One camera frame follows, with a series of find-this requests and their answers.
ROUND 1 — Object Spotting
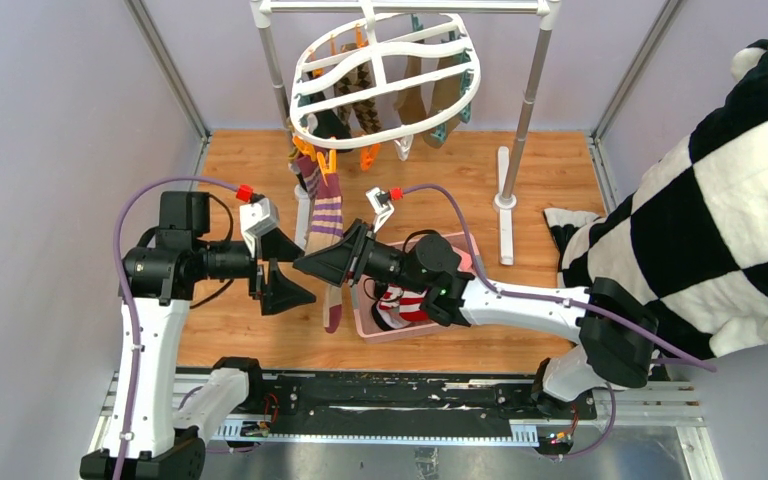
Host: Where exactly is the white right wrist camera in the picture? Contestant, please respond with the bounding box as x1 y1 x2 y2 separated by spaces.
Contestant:
365 187 395 234

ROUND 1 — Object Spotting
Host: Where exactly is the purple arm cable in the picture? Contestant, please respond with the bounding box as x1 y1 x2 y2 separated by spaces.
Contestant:
110 176 246 480
400 184 718 462

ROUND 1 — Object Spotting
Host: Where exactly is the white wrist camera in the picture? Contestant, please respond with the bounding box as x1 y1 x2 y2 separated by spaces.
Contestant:
365 187 395 234
239 198 280 259

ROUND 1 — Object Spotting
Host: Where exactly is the black white checkered blanket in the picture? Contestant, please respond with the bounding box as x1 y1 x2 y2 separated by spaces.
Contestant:
544 39 768 359

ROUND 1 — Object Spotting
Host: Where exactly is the beige purple striped sock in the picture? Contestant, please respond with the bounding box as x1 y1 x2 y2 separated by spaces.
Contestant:
305 173 344 334
293 153 322 199

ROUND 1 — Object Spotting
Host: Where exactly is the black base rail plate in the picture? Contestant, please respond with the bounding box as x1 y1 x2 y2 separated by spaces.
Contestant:
230 370 597 444

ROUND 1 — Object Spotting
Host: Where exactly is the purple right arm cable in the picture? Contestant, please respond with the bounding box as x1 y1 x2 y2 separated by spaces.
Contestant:
400 184 718 462

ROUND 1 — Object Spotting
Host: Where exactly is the white oval clip hanger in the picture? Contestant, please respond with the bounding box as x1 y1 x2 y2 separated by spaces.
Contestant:
287 12 482 150

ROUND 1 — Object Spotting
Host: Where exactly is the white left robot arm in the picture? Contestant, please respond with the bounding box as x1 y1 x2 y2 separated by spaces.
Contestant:
79 191 315 479

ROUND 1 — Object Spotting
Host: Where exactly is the tan sock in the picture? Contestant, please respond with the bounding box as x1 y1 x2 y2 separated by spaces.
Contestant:
394 56 427 125
423 52 464 149

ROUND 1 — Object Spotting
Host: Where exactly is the red white striped sock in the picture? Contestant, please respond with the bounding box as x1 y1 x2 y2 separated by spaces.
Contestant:
370 282 410 331
398 294 430 324

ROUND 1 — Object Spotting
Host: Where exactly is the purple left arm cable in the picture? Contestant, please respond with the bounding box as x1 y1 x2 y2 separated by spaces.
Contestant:
110 176 246 480

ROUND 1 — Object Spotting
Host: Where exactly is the white metal drying rack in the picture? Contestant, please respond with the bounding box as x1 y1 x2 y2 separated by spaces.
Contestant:
250 1 561 266

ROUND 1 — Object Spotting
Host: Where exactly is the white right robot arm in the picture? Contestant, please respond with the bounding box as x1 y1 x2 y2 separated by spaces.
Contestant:
294 220 658 418

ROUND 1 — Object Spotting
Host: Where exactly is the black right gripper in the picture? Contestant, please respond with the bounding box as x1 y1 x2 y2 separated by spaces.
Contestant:
293 219 429 296

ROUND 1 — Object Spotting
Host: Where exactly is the brown argyle sock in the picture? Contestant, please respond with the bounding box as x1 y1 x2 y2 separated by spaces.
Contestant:
333 62 382 134

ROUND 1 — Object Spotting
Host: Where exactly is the black sock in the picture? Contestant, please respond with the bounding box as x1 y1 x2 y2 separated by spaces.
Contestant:
312 109 352 139

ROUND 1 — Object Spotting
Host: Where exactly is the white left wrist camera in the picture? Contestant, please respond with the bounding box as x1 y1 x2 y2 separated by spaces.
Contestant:
239 198 280 259

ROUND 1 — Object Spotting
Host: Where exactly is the pink plastic basket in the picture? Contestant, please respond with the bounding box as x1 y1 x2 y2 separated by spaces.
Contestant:
350 231 485 344

